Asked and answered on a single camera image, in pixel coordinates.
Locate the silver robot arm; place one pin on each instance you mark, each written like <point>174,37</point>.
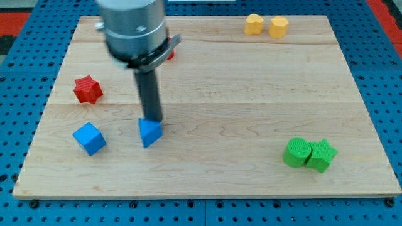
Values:
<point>136,32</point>

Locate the red circle block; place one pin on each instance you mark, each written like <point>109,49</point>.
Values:
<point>172,53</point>

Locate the green circle block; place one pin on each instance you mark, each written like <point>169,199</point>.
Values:
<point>297,152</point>

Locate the wooden board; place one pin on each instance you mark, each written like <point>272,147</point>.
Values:
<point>231,102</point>

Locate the blue triangle block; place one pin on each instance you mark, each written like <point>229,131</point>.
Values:
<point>150,131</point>

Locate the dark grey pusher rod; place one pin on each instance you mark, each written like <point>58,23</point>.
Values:
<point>149,95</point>

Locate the yellow heart block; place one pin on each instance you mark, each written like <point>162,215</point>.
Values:
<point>254,24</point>

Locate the blue cube block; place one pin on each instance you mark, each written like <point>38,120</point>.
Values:
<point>89,138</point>

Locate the red star block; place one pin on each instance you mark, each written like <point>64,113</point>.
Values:
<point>87,90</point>

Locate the yellow hexagon block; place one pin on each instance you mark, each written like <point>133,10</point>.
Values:
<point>278,27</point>

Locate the green star block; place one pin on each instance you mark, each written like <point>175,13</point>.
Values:
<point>321,156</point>

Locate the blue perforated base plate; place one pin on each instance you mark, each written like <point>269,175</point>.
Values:
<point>32,65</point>

